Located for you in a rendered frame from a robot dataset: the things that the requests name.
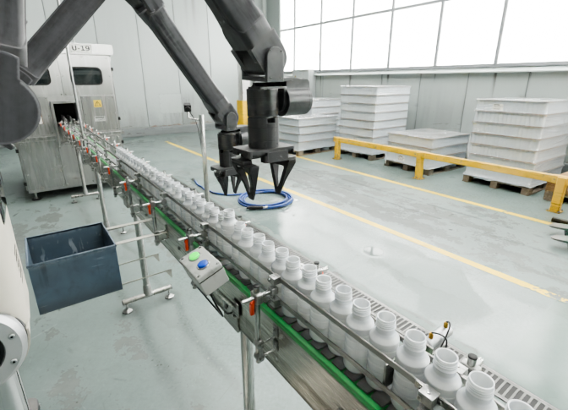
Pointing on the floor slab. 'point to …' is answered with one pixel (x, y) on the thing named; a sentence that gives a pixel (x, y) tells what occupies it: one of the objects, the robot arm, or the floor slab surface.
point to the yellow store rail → (466, 166)
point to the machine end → (52, 133)
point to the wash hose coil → (255, 194)
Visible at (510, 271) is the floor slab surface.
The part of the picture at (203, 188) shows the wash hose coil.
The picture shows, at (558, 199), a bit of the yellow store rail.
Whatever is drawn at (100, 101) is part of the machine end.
